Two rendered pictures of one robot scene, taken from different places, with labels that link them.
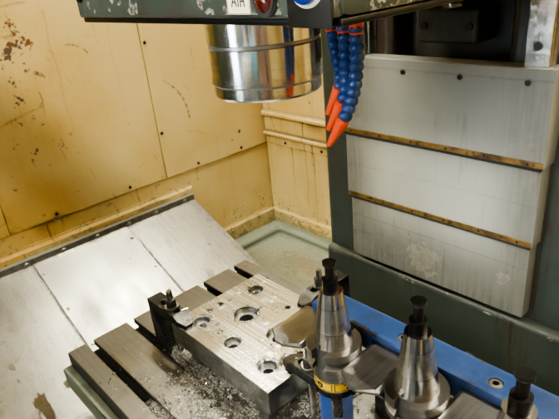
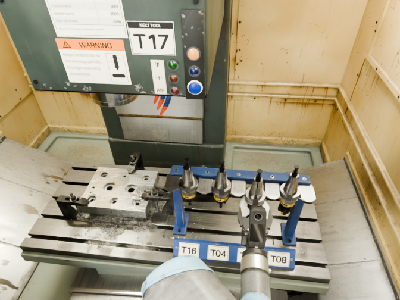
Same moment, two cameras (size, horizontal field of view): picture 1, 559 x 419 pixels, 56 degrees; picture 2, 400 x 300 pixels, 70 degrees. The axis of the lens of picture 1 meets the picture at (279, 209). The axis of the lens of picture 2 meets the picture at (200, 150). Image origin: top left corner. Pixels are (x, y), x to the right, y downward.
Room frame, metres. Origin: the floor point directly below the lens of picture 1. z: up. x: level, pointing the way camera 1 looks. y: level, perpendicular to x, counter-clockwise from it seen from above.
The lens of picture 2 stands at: (-0.04, 0.36, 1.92)
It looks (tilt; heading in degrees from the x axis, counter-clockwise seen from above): 41 degrees down; 319
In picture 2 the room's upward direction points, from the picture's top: 2 degrees counter-clockwise
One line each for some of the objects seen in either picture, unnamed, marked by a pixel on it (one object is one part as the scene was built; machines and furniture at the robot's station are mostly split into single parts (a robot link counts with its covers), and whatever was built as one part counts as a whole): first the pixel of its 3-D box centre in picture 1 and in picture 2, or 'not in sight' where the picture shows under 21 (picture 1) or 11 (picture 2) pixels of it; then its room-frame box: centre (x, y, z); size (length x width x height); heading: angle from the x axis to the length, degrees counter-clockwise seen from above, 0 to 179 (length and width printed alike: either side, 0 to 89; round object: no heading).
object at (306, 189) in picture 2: not in sight; (307, 193); (0.19, -0.30, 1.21); 0.07 x 0.05 x 0.01; 130
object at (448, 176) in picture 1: (432, 179); (158, 101); (1.06, -0.34, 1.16); 0.48 x 0.05 x 0.51; 40
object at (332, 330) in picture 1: (332, 314); (187, 174); (0.48, -0.05, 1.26); 0.04 x 0.04 x 0.07
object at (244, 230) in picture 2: not in sight; (253, 240); (0.21, -0.07, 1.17); 0.12 x 0.08 x 0.09; 130
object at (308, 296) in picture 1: (323, 298); (134, 166); (0.92, -0.07, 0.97); 0.13 x 0.03 x 0.15; 130
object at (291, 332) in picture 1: (299, 328); (172, 183); (0.52, -0.01, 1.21); 0.07 x 0.05 x 0.01; 130
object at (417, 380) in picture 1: (417, 359); (221, 177); (0.40, -0.12, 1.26); 0.04 x 0.04 x 0.07
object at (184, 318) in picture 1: (173, 320); (74, 204); (0.90, 0.24, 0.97); 0.13 x 0.03 x 0.15; 40
